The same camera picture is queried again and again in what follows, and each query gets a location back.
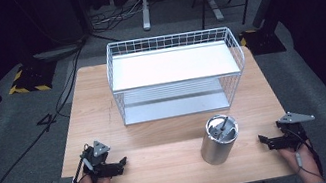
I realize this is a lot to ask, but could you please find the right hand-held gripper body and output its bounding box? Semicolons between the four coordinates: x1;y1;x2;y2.
274;107;321;153

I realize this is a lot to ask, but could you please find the person's right hand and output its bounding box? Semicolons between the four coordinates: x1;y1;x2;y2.
276;138;325;183

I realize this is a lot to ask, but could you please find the stainless steel cup with lid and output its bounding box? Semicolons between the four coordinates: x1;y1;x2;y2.
194;111;245;169

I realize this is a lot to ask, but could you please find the black yellow striped stand base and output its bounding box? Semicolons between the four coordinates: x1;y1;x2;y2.
3;58;62;97
237;23;288;59

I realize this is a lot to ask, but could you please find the grey right gripper cable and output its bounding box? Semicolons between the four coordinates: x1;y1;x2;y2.
284;124;325;183

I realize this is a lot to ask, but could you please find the white wire two-tier rack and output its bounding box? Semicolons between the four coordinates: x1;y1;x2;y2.
101;19;255;129

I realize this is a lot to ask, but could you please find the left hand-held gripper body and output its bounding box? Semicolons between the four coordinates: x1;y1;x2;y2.
77;137;118;183

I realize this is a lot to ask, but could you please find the black floor cable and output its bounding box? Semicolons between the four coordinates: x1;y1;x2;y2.
0;37;114;183

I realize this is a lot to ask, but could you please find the bundle of floor cables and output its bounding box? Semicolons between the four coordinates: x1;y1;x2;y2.
85;0;159;29

